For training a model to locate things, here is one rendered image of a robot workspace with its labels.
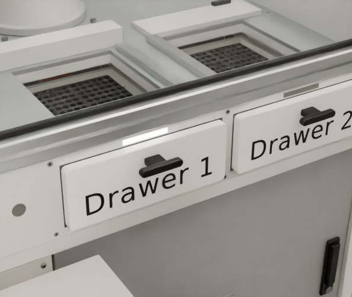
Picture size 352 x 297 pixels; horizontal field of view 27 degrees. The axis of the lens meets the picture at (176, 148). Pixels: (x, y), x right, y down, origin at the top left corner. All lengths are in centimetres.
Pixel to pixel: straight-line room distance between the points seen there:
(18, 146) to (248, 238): 56
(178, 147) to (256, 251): 38
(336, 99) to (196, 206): 32
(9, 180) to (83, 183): 11
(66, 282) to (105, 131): 24
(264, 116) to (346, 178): 34
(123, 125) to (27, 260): 26
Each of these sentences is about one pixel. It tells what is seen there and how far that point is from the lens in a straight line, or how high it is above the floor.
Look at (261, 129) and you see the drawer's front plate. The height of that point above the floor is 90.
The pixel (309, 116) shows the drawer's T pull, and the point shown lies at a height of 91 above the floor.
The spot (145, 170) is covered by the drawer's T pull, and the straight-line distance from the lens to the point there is 111.
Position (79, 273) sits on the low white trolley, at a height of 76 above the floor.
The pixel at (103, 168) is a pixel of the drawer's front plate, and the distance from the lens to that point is 112.
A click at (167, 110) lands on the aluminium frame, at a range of 115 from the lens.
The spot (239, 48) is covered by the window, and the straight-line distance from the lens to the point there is 121.
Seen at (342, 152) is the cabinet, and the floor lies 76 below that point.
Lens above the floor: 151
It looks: 31 degrees down
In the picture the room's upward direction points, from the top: 1 degrees clockwise
